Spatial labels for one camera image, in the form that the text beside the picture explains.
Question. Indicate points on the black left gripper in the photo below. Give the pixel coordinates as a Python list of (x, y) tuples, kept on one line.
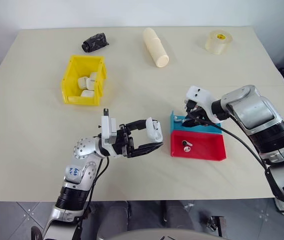
[(123, 145)]

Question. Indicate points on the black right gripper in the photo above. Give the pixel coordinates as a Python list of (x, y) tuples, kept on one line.
[(191, 106)]

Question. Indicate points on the white charging case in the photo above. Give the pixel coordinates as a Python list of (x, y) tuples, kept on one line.
[(151, 131)]

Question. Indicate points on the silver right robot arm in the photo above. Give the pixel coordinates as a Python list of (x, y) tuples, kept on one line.
[(256, 110)]

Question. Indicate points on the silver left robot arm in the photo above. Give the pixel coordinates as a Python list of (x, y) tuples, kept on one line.
[(82, 150)]

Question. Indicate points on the yellow plastic bin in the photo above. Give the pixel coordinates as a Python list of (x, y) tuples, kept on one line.
[(73, 75)]

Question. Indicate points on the blue plastic tray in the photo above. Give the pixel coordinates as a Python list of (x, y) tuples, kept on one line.
[(206, 129)]

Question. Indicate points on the red plastic tray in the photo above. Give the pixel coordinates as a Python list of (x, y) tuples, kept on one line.
[(206, 147)]

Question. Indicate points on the black table leg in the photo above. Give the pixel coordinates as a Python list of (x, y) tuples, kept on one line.
[(164, 211)]

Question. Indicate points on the translucent tape roll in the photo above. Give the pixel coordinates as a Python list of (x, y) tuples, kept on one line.
[(217, 42)]

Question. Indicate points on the cream plastic cylinder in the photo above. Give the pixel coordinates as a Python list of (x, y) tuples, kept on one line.
[(155, 47)]

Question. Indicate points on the beige curved robot torso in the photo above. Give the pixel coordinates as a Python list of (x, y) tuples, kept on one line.
[(156, 235)]

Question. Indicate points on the black rolled plastic bag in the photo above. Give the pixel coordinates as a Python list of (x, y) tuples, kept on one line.
[(95, 42)]

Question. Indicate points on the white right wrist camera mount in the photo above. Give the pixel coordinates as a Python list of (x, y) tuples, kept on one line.
[(201, 96)]

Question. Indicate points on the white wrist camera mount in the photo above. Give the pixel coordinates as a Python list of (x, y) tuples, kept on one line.
[(106, 130), (201, 96)]

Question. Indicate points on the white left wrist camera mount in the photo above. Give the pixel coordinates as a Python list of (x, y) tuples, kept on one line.
[(106, 130)]

